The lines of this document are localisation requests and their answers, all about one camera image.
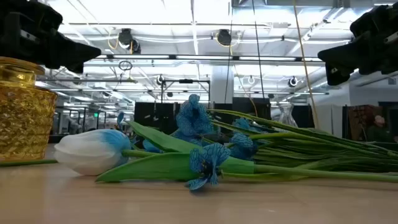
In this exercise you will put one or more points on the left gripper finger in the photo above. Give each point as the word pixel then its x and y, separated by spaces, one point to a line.
pixel 74 51
pixel 76 69

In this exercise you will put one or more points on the black partition panel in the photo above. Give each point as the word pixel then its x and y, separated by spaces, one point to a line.
pixel 248 104
pixel 155 115

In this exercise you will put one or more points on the yellow textured glass vase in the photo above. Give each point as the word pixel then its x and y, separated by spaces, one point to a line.
pixel 25 118

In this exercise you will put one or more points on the clear glass vase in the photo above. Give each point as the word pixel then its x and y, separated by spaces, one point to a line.
pixel 286 116

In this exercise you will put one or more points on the white blue artificial tulip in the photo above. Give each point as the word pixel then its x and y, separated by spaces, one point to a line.
pixel 90 152

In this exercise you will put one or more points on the red patterned cloth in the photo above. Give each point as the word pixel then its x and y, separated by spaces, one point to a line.
pixel 357 121

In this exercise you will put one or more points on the black gantry frame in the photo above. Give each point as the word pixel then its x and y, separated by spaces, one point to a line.
pixel 186 81

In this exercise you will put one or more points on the person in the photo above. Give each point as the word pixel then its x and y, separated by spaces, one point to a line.
pixel 378 127

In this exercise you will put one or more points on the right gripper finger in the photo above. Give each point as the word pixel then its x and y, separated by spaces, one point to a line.
pixel 334 77
pixel 339 57

